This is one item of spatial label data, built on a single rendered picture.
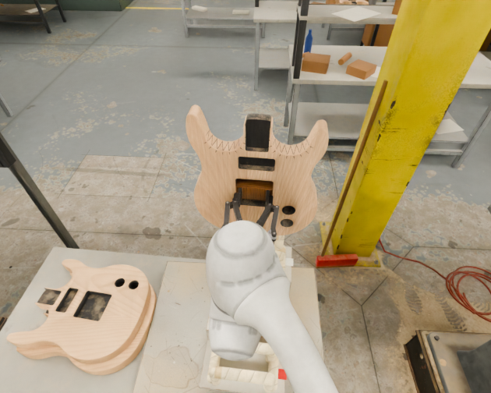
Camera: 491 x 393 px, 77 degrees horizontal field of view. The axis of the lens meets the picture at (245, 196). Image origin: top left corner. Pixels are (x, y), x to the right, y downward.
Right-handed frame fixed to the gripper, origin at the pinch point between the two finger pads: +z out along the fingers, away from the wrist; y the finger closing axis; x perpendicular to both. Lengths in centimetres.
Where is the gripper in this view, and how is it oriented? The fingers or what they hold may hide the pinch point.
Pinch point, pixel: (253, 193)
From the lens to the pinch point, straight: 83.7
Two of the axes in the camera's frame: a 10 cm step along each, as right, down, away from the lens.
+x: 0.0, -7.0, -7.1
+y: 9.9, 0.8, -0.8
